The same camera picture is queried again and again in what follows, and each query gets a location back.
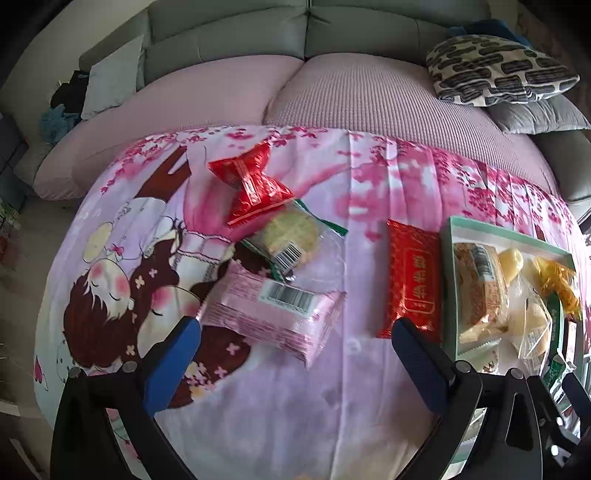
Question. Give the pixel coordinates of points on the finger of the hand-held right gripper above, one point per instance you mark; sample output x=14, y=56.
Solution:
x=556, y=415
x=578, y=391

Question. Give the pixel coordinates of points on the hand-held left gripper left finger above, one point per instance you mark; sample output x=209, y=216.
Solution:
x=171, y=360

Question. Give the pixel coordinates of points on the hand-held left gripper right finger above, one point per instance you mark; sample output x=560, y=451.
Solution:
x=415, y=364

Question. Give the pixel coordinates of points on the green snack packet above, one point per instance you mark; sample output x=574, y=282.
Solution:
x=554, y=323

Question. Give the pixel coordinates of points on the clear round cake packet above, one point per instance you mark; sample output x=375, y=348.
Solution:
x=491, y=362

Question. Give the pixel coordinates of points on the cream crinkly snack packet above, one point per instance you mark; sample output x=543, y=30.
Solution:
x=531, y=318

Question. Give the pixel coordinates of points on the yellow orange snack packet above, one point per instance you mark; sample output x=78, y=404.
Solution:
x=480, y=295

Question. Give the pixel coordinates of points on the pink snack packet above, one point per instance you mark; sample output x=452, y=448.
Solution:
x=272, y=318

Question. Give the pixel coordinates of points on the white tray with green rim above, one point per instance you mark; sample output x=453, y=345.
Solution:
x=471, y=236

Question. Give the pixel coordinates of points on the red patterned cake packet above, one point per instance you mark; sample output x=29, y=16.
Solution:
x=411, y=277

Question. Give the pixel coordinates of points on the printed pink blanket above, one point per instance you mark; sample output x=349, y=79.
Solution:
x=323, y=415

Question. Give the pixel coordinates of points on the golden yellow wrapped snack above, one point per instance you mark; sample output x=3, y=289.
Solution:
x=554, y=277

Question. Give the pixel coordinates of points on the pale yellow wrapped snack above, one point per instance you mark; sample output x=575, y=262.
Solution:
x=512, y=265

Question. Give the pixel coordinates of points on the clear green-edged cookie packet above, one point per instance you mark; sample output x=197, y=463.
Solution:
x=286, y=230

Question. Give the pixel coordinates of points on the red twisted wrapper packet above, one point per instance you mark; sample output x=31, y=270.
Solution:
x=251, y=184

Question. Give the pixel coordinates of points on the smooth pink seat cushion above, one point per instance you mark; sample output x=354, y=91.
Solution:
x=184, y=101

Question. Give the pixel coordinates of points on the blue cloth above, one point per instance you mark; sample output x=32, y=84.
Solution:
x=57, y=124
x=489, y=30

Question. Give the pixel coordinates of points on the waffle pink seat cushion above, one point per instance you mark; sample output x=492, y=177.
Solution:
x=392, y=101

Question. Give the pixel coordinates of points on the grey quilted pillow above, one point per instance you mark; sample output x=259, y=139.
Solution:
x=540, y=117

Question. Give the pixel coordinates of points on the dark clothes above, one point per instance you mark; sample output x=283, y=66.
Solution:
x=69, y=92

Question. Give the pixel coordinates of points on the white pillow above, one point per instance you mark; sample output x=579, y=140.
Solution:
x=113, y=78

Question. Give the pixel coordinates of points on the black and cream patterned pillow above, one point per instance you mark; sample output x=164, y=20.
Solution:
x=498, y=69

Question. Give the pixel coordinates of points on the grey sofa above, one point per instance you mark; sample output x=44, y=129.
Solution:
x=231, y=27

